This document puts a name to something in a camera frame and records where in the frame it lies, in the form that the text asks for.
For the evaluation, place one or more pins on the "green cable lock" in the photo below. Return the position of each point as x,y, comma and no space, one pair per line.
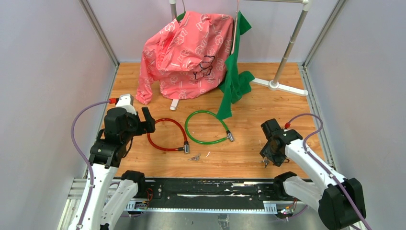
229,135

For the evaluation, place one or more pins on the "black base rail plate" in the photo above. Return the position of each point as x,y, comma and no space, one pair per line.
210,195

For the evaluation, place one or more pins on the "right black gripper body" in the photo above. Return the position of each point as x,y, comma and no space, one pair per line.
276,156

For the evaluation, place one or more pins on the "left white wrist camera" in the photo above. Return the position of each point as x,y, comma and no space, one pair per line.
126,101

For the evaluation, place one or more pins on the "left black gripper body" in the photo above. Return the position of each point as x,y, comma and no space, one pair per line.
133,129

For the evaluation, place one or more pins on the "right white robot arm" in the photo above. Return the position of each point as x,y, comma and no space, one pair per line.
339,201

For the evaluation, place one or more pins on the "green cloth garment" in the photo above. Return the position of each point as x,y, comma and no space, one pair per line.
235,84

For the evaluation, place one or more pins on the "pink patterned jacket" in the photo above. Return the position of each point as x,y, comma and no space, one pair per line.
187,56

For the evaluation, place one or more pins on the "white metal clothes rack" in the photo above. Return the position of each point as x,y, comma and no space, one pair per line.
274,84

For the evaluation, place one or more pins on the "red cable lock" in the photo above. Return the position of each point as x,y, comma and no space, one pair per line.
169,138

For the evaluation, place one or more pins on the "keys near red lock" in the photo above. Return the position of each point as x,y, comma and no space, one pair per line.
195,158

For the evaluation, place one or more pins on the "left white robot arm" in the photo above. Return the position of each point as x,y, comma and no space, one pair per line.
96,211

